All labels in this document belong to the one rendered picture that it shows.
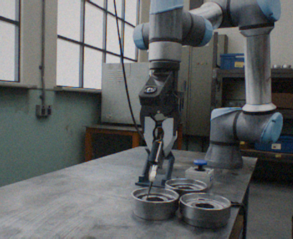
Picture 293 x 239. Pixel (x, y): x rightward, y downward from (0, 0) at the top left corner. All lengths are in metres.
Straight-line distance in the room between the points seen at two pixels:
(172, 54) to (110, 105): 2.50
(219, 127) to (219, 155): 0.11
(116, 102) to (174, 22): 2.46
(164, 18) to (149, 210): 0.41
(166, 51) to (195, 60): 3.95
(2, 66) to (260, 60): 1.92
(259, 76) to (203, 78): 3.47
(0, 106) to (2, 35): 0.53
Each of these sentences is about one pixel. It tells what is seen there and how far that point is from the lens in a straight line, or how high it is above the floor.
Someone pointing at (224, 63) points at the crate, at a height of 1.59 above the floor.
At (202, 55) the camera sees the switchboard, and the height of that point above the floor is 1.75.
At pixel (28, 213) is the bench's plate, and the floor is 0.80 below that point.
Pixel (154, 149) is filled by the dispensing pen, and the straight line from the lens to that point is 0.67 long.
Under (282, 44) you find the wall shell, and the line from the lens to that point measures 4.76.
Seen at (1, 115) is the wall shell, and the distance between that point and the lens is 2.39.
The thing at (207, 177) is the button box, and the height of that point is 0.83.
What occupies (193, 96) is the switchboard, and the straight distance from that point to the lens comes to 4.58.
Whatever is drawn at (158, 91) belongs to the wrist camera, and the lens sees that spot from 0.60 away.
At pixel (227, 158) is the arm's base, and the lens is 1.19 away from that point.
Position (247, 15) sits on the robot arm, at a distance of 1.09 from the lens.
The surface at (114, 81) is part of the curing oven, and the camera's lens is 3.13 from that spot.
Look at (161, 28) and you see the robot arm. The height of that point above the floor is 1.20.
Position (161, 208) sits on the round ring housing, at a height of 0.83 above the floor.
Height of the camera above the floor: 1.04
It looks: 4 degrees down
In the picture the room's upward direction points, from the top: 2 degrees clockwise
